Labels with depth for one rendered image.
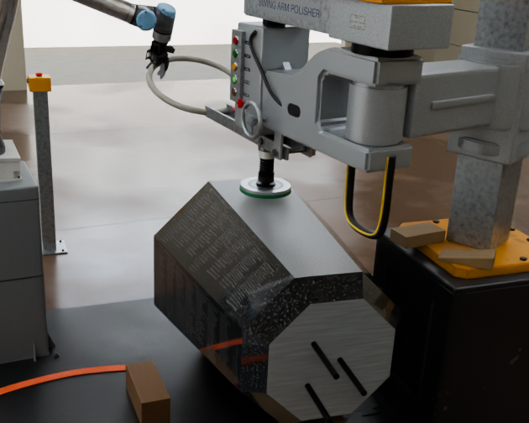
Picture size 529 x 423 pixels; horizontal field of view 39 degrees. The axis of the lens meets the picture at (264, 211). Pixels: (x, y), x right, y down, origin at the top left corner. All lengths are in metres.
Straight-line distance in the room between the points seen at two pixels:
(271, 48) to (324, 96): 0.39
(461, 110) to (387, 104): 0.36
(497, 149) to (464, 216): 0.32
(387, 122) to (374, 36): 0.29
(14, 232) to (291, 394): 1.47
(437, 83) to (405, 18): 0.35
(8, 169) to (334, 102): 1.49
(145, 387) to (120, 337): 0.64
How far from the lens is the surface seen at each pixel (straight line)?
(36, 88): 4.48
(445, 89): 2.60
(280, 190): 3.08
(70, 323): 3.93
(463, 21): 11.35
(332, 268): 2.53
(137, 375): 3.26
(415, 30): 2.32
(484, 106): 2.78
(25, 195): 3.34
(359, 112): 2.43
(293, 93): 2.72
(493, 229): 3.01
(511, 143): 2.86
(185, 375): 3.47
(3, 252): 3.42
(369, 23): 2.32
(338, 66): 2.49
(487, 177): 2.97
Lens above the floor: 1.92
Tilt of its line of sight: 21 degrees down
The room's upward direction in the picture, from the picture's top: 3 degrees clockwise
